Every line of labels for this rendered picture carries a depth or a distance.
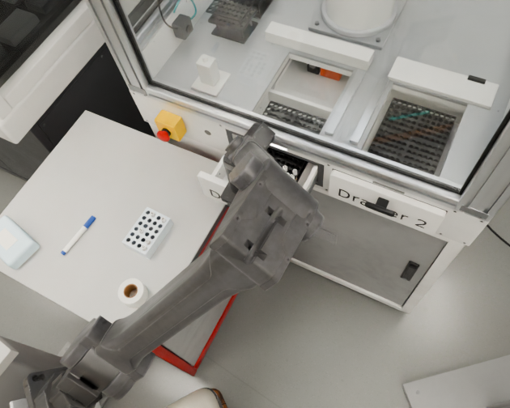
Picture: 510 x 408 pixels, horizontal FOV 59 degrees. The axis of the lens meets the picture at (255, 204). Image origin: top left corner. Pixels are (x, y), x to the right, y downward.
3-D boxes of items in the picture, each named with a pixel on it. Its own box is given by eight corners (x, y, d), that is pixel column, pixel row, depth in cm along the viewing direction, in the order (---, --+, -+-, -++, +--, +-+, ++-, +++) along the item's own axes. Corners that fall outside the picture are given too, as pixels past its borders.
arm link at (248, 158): (225, 190, 49) (298, 252, 51) (260, 150, 48) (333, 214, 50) (220, 148, 90) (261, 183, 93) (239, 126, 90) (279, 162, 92)
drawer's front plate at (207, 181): (297, 235, 120) (297, 216, 111) (204, 195, 129) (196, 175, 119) (300, 229, 121) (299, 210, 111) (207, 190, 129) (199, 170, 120)
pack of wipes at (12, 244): (42, 247, 133) (34, 240, 129) (16, 271, 130) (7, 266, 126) (12, 219, 138) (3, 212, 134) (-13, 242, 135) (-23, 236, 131)
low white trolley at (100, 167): (199, 383, 183) (138, 350, 116) (80, 316, 201) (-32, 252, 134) (264, 260, 205) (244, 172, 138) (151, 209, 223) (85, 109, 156)
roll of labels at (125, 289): (122, 285, 125) (116, 280, 121) (147, 280, 125) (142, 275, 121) (123, 310, 121) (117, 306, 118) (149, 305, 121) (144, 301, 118)
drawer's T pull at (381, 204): (393, 218, 111) (393, 215, 110) (363, 206, 113) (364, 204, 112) (397, 206, 113) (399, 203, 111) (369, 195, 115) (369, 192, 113)
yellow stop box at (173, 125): (179, 144, 135) (172, 129, 129) (159, 136, 137) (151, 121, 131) (187, 131, 137) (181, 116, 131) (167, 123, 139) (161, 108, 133)
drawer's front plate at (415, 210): (433, 235, 116) (444, 217, 107) (328, 194, 125) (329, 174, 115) (435, 230, 117) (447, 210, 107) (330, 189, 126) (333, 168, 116)
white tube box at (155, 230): (149, 259, 127) (145, 254, 124) (125, 247, 130) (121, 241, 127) (174, 223, 132) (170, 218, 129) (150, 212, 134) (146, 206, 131)
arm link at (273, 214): (227, 212, 40) (310, 280, 42) (265, 142, 51) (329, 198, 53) (52, 371, 66) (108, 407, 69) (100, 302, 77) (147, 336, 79)
